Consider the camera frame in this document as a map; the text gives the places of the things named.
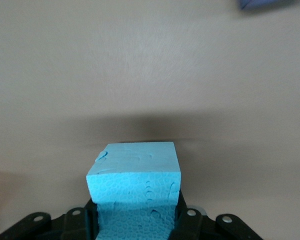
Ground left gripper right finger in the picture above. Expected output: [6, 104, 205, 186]
[168, 191, 211, 240]

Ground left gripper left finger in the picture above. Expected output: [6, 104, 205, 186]
[61, 198, 101, 240]

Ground light blue foam block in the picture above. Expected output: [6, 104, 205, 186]
[86, 141, 183, 240]

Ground purple foam block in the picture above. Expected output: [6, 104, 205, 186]
[239, 0, 300, 11]

